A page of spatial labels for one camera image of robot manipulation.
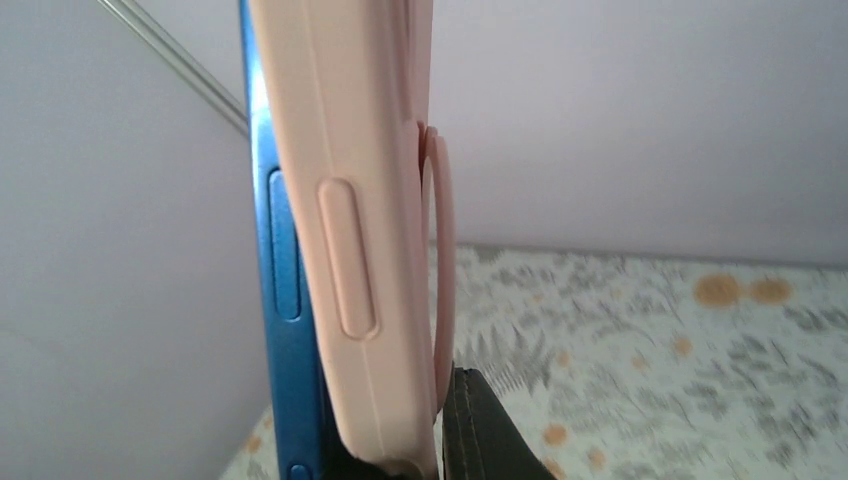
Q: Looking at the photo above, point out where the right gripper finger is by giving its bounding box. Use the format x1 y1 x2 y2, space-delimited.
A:
442 367 554 480

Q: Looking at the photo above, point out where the phone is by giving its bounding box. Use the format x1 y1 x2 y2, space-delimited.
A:
240 2 330 479

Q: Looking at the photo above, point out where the pink phone case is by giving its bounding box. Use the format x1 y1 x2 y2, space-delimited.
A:
248 1 456 479

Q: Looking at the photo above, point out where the floral patterned table mat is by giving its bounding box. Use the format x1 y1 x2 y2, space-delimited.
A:
218 243 848 480

